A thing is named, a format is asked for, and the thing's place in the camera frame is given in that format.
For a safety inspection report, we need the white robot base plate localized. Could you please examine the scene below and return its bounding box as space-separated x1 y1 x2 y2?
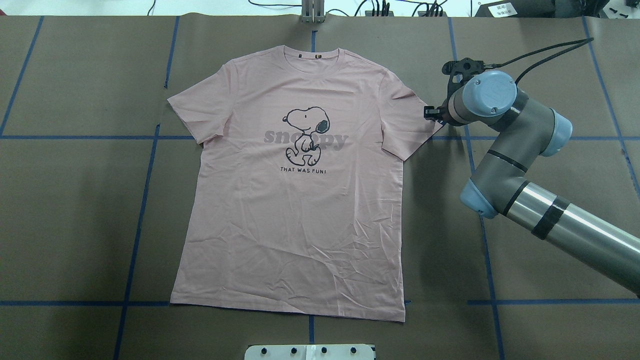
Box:
244 343 377 360

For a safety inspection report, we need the aluminium camera mount post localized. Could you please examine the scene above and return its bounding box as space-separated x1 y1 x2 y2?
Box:
300 0 326 24

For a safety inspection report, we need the pink Snoopy t-shirt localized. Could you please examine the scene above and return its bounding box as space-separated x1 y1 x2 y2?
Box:
167 45 441 322

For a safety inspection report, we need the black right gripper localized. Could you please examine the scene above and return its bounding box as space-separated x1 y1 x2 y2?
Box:
423 104 452 125

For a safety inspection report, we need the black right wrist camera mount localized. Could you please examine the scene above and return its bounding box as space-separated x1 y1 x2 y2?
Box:
441 57 487 98

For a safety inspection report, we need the black device with label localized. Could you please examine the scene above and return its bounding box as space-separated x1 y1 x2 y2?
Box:
473 0 556 19

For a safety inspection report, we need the black power strip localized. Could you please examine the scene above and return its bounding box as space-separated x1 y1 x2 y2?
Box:
354 0 449 18

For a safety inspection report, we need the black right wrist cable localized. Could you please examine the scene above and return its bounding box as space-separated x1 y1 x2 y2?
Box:
483 37 595 85

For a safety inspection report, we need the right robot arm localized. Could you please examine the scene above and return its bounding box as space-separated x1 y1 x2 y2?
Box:
423 63 640 295

